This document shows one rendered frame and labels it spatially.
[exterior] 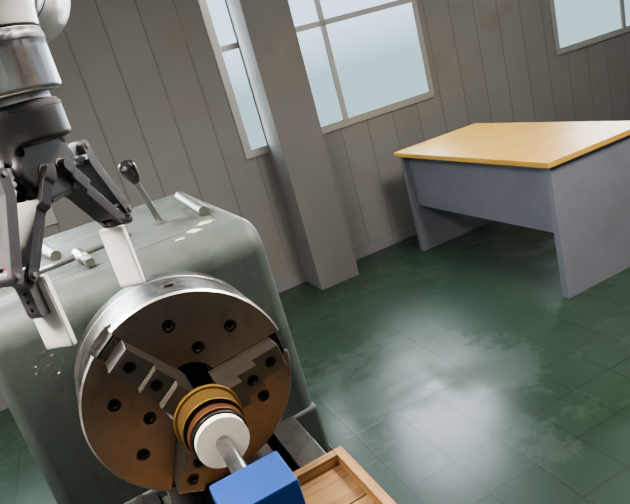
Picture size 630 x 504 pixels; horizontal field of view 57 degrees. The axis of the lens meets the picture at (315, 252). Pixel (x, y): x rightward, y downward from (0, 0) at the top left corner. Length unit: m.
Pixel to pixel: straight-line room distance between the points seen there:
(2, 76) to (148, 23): 3.33
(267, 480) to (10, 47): 0.46
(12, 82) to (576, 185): 2.84
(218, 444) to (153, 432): 0.18
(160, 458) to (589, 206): 2.68
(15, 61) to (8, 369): 0.57
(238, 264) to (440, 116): 3.75
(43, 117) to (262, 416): 0.57
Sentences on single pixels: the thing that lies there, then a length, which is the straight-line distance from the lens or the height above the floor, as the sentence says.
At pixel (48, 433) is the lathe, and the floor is 1.05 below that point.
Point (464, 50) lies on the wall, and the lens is 4.82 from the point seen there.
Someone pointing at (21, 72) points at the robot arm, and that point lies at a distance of 0.57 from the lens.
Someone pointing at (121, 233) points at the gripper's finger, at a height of 1.37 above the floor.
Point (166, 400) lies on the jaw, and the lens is 0.81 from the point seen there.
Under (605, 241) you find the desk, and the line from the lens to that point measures 3.38.
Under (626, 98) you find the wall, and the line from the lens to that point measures 6.07.
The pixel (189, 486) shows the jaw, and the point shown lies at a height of 0.97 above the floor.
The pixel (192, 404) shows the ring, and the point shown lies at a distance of 0.79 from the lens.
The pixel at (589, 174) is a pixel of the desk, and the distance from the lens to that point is 3.21.
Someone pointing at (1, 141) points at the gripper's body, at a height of 1.49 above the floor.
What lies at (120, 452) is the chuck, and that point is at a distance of 0.92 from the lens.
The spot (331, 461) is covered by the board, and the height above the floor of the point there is 0.90.
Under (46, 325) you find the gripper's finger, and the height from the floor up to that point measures 1.33.
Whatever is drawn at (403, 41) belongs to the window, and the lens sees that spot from 4.48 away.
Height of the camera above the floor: 1.49
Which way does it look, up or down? 18 degrees down
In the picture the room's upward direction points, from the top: 16 degrees counter-clockwise
